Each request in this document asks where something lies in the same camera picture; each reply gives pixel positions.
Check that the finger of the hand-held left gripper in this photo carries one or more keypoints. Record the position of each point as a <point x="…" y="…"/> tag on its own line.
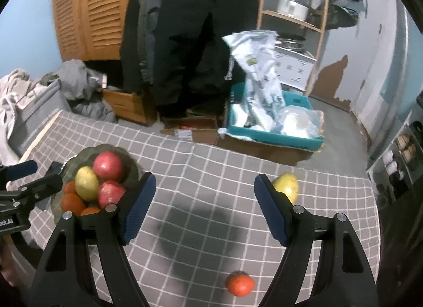
<point x="43" y="184"/>
<point x="23" y="168"/>

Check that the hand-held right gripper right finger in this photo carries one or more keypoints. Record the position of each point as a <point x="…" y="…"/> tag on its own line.
<point x="269" y="207"/>

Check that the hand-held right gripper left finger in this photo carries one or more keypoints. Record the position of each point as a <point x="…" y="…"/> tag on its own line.
<point x="138" y="207"/>

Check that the orange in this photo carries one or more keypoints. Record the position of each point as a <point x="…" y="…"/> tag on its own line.
<point x="72" y="204"/>
<point x="69" y="188"/>
<point x="240" y="283"/>
<point x="90" y="211"/>

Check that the yellow lemon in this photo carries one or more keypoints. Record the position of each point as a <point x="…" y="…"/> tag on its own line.
<point x="287" y="188"/>
<point x="86" y="183"/>

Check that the red apple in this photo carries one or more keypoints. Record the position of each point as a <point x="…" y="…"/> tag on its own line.
<point x="110" y="193"/>
<point x="108" y="165"/>

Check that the scalloped glass plate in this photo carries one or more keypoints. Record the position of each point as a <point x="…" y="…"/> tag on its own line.
<point x="132" y="168"/>

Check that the grey fabric storage bag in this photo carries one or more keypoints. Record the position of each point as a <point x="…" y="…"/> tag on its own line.
<point x="36" y="118"/>

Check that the grey grid tablecloth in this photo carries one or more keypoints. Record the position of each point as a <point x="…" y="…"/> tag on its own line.
<point x="205" y="188"/>

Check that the teal box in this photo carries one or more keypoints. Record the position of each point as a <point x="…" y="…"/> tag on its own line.
<point x="274" y="136"/>

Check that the white cloth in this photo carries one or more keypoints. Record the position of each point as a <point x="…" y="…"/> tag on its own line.
<point x="16" y="92"/>

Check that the clear plastic bag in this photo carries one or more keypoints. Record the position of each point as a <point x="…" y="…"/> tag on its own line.
<point x="302" y="123"/>

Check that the grey jacket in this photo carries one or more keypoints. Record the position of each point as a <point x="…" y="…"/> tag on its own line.
<point x="82" y="95"/>

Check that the flattened cardboard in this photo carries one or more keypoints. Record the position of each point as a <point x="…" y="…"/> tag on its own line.
<point x="205" y="135"/>

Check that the wooden drawer chest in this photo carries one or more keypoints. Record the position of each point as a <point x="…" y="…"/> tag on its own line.
<point x="129" y="105"/>

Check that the white printed plastic bag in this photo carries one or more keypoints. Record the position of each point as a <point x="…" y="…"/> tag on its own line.
<point x="257" y="72"/>

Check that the white drawer unit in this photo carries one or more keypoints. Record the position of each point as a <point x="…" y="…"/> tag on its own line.
<point x="294" y="67"/>

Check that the low shelf with jars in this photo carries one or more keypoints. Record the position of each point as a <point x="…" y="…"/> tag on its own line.
<point x="403" y="158"/>

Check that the metal steamer pot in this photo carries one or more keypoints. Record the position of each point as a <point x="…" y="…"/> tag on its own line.
<point x="290" y="43"/>

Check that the dark hanging coats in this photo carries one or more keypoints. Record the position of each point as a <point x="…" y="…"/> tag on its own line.
<point x="185" y="45"/>

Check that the wooden louvered cabinet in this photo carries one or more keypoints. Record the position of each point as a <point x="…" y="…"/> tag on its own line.
<point x="89" y="9"/>

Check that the wooden shelf rack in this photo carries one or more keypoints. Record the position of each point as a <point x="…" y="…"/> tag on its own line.
<point x="319" y="29"/>

